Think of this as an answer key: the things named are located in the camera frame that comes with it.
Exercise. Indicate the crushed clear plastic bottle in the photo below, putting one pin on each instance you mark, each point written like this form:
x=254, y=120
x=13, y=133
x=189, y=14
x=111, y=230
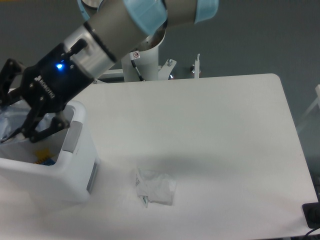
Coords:
x=13, y=117

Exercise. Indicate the white frame at right edge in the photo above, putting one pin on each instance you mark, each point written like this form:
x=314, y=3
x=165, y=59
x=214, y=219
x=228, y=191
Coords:
x=306, y=116

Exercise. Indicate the white trash can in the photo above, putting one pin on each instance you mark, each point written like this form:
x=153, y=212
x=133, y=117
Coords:
x=62, y=166

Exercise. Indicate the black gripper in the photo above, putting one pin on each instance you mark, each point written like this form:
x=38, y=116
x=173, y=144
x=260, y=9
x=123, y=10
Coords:
x=57, y=78

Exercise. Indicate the black device at table corner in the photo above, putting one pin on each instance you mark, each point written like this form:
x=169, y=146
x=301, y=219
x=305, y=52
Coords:
x=312, y=214

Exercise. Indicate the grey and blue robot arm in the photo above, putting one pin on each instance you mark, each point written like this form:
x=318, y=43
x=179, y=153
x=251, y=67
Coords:
x=106, y=37

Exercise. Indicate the white metal base bracket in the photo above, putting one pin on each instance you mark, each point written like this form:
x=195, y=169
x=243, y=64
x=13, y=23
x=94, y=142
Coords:
x=138, y=72

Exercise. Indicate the white upright bolt bracket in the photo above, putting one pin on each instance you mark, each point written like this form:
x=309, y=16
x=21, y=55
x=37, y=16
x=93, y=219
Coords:
x=195, y=68

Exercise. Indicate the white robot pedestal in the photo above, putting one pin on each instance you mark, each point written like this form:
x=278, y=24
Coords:
x=147, y=51

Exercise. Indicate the white plastic wrapper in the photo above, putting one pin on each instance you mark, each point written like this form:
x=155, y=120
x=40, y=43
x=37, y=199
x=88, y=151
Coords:
x=154, y=187

